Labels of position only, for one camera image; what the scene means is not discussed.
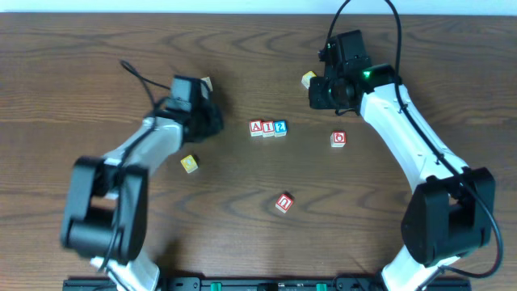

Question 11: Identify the red letter A block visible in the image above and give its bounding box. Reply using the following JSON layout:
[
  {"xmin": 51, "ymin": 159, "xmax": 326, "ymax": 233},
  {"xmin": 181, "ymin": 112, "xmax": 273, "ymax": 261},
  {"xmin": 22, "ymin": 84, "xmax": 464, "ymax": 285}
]
[{"xmin": 249, "ymin": 120, "xmax": 263, "ymax": 137}]

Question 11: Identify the blue number 2 block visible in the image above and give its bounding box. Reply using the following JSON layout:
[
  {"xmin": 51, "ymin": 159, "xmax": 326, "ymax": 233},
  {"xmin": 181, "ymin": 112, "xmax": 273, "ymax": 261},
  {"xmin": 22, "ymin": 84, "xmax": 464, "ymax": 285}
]
[{"xmin": 274, "ymin": 120, "xmax": 288, "ymax": 137}]

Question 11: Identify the red letter I block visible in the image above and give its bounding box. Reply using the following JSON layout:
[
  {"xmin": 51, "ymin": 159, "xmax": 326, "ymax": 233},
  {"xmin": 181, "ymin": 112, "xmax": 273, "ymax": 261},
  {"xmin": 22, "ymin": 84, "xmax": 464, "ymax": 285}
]
[{"xmin": 262, "ymin": 120, "xmax": 275, "ymax": 137}]

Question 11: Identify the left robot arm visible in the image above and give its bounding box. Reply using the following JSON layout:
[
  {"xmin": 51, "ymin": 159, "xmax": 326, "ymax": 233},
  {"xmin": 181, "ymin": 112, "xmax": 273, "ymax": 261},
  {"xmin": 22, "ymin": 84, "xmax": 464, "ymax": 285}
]
[{"xmin": 60, "ymin": 103, "xmax": 223, "ymax": 290}]

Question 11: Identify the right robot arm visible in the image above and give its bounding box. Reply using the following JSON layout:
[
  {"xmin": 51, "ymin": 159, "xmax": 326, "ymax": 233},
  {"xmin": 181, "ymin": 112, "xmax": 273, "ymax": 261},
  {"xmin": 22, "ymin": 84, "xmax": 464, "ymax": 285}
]
[{"xmin": 301, "ymin": 62, "xmax": 500, "ymax": 290}]

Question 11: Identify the yellow block far side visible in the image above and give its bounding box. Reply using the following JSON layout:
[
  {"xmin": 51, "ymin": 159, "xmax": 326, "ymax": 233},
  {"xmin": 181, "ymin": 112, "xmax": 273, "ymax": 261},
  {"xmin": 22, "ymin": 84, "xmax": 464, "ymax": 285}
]
[{"xmin": 301, "ymin": 71, "xmax": 316, "ymax": 90}]

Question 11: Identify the yellow block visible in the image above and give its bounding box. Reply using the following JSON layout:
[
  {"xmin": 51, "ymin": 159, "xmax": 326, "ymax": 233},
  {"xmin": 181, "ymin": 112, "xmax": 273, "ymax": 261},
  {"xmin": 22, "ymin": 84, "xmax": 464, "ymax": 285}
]
[
  {"xmin": 301, "ymin": 71, "xmax": 316, "ymax": 90},
  {"xmin": 180, "ymin": 154, "xmax": 199, "ymax": 173}
]

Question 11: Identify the white patterned wooden block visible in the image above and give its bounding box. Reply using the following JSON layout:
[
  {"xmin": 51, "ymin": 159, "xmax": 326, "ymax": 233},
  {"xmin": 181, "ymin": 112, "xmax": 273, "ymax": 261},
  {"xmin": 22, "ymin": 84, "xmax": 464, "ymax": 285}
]
[{"xmin": 202, "ymin": 77, "xmax": 213, "ymax": 92}]

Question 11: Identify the red letter G block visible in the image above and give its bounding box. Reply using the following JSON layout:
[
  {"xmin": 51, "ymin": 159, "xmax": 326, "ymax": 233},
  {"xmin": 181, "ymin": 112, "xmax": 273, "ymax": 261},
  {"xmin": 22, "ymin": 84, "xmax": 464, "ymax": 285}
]
[{"xmin": 330, "ymin": 131, "xmax": 347, "ymax": 148}]

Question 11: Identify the yellow block near centre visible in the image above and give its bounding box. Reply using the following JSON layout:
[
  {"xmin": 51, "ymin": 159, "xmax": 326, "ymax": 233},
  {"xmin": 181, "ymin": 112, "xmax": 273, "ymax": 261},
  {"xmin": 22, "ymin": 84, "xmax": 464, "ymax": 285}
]
[{"xmin": 180, "ymin": 154, "xmax": 199, "ymax": 173}]

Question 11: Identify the red letter U block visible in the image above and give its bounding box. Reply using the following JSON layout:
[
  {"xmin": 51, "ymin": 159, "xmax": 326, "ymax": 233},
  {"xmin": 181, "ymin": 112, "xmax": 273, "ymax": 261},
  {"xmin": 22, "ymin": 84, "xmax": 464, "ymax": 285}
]
[{"xmin": 275, "ymin": 193, "xmax": 294, "ymax": 213}]

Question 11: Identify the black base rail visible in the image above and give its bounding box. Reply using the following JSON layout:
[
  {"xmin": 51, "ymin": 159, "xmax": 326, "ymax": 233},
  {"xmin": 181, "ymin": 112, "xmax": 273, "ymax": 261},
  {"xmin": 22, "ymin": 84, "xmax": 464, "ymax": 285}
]
[{"xmin": 62, "ymin": 276, "xmax": 472, "ymax": 291}]

